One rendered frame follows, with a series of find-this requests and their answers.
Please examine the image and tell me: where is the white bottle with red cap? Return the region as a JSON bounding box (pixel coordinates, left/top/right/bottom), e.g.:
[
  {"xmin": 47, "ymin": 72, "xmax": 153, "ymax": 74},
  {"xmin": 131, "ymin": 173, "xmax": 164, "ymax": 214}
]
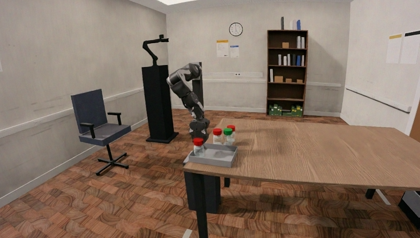
[
  {"xmin": 194, "ymin": 138, "xmax": 204, "ymax": 157},
  {"xmin": 213, "ymin": 128, "xmax": 222, "ymax": 145},
  {"xmin": 227, "ymin": 125, "xmax": 235, "ymax": 142}
]

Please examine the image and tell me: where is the green-capped bottle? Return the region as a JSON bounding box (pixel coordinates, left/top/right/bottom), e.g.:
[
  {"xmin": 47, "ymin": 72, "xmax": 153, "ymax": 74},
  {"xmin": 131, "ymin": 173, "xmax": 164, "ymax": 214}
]
[{"xmin": 224, "ymin": 128, "xmax": 232, "ymax": 145}]

